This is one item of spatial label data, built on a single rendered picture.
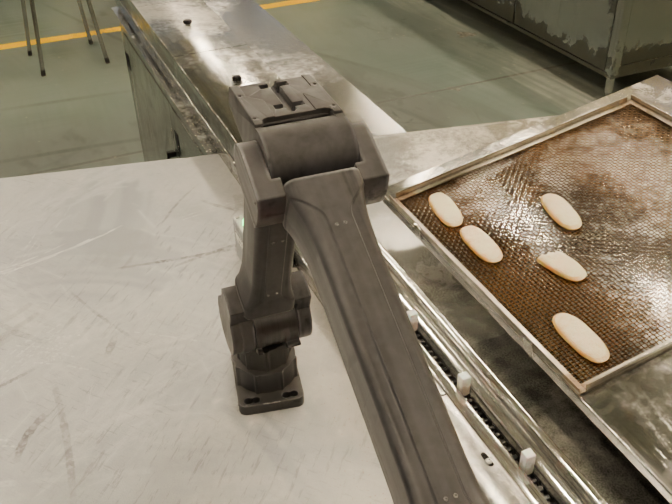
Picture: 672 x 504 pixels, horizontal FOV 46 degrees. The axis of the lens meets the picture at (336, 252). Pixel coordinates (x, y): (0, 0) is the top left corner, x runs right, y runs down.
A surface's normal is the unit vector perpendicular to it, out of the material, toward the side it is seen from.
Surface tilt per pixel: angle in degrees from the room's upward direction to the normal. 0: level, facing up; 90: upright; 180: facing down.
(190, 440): 0
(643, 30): 90
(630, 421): 10
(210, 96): 0
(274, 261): 112
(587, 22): 90
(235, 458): 0
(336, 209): 26
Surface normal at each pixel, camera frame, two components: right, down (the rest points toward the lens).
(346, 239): 0.14, -0.51
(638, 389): -0.18, -0.76
